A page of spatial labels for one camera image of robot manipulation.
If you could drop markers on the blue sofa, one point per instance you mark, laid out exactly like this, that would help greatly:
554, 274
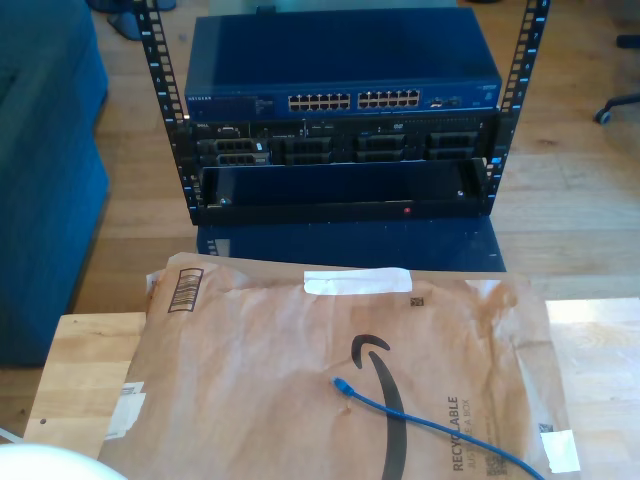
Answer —
45, 200

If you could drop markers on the black office chair base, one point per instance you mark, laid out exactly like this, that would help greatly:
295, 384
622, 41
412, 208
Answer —
604, 117

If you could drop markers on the blue grey slipper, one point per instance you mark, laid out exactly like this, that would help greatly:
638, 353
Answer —
125, 27

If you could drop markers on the black open rack frame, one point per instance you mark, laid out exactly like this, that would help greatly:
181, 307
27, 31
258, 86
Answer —
156, 75

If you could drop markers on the blue network switch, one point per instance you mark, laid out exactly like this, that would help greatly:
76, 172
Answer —
325, 55

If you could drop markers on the long white tape strip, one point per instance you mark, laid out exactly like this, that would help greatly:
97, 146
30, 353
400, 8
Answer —
350, 281

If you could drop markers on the black rack server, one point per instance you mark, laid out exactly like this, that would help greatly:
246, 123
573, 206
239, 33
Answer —
345, 145

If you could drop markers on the brown paper mailer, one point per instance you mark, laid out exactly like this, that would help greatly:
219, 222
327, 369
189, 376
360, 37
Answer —
250, 375

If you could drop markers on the black rack shelf tray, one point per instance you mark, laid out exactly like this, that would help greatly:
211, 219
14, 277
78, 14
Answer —
325, 214

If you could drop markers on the white shipping label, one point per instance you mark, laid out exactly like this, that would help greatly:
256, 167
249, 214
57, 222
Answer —
125, 410

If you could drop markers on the short white tape piece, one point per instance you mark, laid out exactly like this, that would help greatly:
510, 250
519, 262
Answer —
562, 450

